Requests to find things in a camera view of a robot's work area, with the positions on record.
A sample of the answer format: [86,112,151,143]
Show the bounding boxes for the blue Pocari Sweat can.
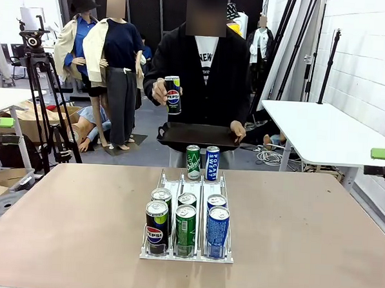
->
[204,146,221,182]
[206,193,228,214]
[205,205,231,260]

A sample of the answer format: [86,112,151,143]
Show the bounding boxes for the black Pepsi can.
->
[143,199,172,256]
[163,75,184,116]
[148,187,174,237]

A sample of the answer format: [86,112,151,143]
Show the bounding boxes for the dark brown serving tray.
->
[155,121,246,151]

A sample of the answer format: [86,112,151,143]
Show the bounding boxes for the person's left forearm black sleeve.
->
[227,87,253,125]

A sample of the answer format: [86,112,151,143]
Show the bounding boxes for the person's right forearm black sleeve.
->
[142,72,160,106]

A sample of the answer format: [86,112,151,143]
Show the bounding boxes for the person sitting on floor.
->
[243,108,290,149]

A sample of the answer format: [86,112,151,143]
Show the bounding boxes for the person in black cardigan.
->
[139,0,257,172]

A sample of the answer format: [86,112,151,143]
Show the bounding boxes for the person's left hand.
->
[229,120,248,144]

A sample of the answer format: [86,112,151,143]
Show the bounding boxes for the person's right hand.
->
[151,77,170,106]

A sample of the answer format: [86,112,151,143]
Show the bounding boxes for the black backpack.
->
[0,132,45,172]

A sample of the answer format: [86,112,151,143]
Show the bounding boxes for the brown cardboard box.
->
[0,98,83,145]

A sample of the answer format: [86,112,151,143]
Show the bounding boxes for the white table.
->
[256,99,385,193]
[0,87,48,169]

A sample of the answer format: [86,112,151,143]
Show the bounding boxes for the black office chair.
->
[8,43,29,80]

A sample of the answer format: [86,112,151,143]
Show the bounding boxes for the blue-clothed figure on floor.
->
[66,104,113,155]

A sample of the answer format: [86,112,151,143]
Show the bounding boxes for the black upright pole stand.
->
[317,28,343,106]

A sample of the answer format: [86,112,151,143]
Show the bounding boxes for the mannequin with navy top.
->
[77,0,149,152]

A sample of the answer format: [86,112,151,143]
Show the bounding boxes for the black leaning stand poles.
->
[275,0,321,102]
[255,0,299,102]

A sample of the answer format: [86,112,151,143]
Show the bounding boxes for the mannequin with black hat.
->
[48,0,119,149]

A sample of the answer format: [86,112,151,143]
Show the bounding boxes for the mannequin with white jacket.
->
[245,14,276,91]

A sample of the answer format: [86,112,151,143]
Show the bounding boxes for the green cider can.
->
[184,144,202,180]
[172,203,199,258]
[177,191,198,210]

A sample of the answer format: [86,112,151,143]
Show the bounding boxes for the mannequin with patterned hat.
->
[225,2,251,40]

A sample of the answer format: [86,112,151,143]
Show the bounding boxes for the white can dispenser rack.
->
[139,167,239,265]

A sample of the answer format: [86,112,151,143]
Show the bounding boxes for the black camera tripod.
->
[18,51,88,177]

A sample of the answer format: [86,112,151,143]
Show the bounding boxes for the white coiled floor cable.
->
[255,142,286,168]

